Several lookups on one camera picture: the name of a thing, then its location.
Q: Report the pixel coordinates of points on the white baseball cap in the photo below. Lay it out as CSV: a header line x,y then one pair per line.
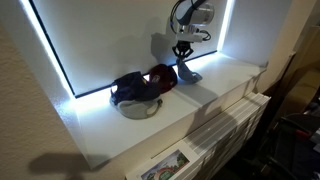
x,y
138,109

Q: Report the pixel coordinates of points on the maroon baseball cap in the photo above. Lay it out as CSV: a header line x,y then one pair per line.
x,y
165,78

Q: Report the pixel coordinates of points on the white roller window blind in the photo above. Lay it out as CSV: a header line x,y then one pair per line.
x,y
100,36

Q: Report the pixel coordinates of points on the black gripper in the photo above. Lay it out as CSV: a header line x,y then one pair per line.
x,y
184,44

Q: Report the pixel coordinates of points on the white framed picture card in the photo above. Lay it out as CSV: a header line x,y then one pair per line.
x,y
165,165

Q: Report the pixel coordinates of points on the small red object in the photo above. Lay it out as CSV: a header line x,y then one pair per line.
x,y
302,133

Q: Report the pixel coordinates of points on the navy cap with yellow logo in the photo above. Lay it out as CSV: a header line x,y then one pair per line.
x,y
133,86

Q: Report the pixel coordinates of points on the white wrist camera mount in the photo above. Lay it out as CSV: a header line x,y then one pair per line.
x,y
188,36

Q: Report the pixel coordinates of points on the light blue denim cap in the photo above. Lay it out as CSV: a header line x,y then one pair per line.
x,y
186,73

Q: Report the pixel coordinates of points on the tan cardboard box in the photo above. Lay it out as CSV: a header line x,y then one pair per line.
x,y
300,90

